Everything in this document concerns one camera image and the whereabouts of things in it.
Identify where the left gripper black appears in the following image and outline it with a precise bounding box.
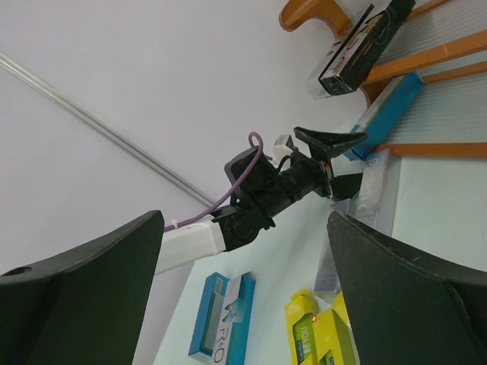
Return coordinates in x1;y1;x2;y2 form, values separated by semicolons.
294;127;368;202

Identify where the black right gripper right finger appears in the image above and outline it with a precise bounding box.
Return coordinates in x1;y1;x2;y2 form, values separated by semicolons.
327;211;486;364

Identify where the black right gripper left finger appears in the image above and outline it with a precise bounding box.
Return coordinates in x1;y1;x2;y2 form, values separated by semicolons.
1;211;164;364

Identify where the lilac Protefix toothpaste box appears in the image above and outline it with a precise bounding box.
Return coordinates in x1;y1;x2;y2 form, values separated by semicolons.
331;150;401;236

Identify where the blue toothpaste box with barcode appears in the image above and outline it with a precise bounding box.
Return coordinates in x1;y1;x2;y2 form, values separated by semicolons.
345;71;424;161

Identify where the lilac text-side toothpaste box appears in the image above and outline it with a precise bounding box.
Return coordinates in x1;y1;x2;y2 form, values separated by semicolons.
314;231;341;295

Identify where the white blue R&O box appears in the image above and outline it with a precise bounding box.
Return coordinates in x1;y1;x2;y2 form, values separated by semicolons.
188;272;256;364

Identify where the silver black R&O charcoal box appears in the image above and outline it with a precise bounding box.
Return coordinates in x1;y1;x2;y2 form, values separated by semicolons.
304;4;375;100

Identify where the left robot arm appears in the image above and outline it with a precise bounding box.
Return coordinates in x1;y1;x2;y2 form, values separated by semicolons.
155;127;367;275

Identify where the orange wooden shelf rack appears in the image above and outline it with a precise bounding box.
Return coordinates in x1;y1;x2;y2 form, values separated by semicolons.
279;1;486;161

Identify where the yellow Curaprox box right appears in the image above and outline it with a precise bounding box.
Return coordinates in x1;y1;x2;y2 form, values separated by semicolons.
332;291;351;328

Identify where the yellow curaprox box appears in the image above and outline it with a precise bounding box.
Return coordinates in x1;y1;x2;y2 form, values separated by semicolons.
332;291;351;328
285;288;319;364
313;308;357;365

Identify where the yellow Curaprox box middle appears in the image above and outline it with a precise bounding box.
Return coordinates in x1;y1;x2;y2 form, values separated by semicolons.
313;308;357;365

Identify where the yellow Curaprox box left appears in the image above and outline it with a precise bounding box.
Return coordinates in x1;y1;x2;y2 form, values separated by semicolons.
285;288;319;364

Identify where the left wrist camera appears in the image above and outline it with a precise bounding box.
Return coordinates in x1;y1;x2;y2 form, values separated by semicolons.
272;135;294;165

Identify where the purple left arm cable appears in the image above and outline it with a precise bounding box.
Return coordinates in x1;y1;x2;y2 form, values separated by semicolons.
163;132;265;233

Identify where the aluminium frame rail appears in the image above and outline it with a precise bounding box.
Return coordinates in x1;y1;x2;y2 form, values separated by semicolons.
1;53;215;207

